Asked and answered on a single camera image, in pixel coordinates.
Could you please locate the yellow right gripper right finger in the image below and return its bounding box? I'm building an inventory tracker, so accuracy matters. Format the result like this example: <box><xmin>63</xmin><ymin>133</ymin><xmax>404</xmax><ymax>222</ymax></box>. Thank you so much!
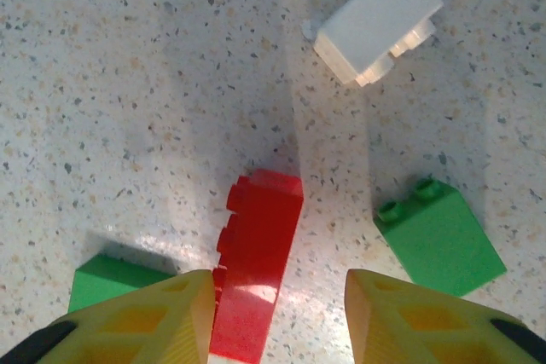
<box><xmin>344</xmin><ymin>269</ymin><xmax>546</xmax><ymax>364</ymax></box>

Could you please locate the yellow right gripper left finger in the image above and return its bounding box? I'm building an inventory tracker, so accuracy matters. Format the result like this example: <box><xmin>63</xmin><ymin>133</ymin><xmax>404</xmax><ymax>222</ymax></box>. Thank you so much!
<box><xmin>0</xmin><ymin>269</ymin><xmax>217</xmax><ymax>364</ymax></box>

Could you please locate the green lego brick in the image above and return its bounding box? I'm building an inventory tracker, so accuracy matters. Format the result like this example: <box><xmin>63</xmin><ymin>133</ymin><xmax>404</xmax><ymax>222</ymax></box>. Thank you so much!
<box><xmin>374</xmin><ymin>178</ymin><xmax>508</xmax><ymax>298</ymax></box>
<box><xmin>67</xmin><ymin>252</ymin><xmax>178</xmax><ymax>314</ymax></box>

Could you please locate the long red lego brick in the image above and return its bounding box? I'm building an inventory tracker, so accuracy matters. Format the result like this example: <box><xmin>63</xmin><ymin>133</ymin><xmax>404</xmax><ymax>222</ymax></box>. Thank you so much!
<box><xmin>208</xmin><ymin>170</ymin><xmax>305</xmax><ymax>363</ymax></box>

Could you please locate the small white lego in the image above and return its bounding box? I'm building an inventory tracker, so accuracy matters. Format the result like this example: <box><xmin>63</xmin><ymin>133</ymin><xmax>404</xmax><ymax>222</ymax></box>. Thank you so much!
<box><xmin>313</xmin><ymin>0</ymin><xmax>444</xmax><ymax>88</ymax></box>

